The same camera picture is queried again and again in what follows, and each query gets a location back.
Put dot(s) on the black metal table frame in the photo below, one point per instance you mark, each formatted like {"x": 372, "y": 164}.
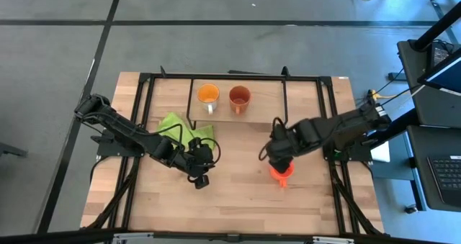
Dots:
{"x": 234, "y": 77}

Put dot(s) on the white box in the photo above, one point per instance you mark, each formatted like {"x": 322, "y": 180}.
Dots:
{"x": 382, "y": 152}

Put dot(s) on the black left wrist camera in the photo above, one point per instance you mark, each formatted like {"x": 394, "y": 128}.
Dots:
{"x": 202, "y": 182}

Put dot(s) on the black monitor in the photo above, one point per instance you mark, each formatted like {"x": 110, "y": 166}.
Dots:
{"x": 444, "y": 75}

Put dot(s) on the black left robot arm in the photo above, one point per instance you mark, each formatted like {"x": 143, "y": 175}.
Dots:
{"x": 126, "y": 129}

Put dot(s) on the black laptop desk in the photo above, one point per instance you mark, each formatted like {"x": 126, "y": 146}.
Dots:
{"x": 419, "y": 157}

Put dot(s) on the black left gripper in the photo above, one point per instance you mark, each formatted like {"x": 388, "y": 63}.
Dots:
{"x": 201, "y": 157}

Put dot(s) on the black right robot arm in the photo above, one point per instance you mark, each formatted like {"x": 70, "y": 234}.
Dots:
{"x": 335, "y": 127}

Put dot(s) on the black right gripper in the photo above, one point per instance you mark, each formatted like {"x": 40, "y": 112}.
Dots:
{"x": 280, "y": 155}

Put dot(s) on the wooden shelf with black legs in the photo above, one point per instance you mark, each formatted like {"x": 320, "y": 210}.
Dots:
{"x": 263, "y": 100}

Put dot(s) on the dark chair leg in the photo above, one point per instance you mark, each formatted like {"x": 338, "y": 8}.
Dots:
{"x": 12, "y": 150}

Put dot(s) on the green cloth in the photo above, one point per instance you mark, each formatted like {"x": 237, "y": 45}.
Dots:
{"x": 171, "y": 123}

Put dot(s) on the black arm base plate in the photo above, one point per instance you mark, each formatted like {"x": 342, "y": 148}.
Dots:
{"x": 115, "y": 148}
{"x": 356, "y": 154}

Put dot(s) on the black bottom crossbar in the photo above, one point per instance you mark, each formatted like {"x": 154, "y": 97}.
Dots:
{"x": 230, "y": 237}

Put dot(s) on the laptop keyboard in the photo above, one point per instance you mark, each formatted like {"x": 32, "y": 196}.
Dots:
{"x": 446, "y": 177}

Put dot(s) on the black slanted pole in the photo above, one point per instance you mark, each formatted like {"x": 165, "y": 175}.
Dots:
{"x": 436, "y": 30}

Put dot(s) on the small black floor block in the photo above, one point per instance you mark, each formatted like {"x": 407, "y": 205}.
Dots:
{"x": 410, "y": 209}

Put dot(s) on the yellow power plug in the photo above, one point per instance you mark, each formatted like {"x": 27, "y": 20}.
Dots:
{"x": 372, "y": 94}

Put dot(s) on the bright orange mug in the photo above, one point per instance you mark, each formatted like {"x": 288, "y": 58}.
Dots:
{"x": 282, "y": 177}

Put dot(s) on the black side desk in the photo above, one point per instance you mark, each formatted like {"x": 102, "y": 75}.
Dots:
{"x": 432, "y": 103}

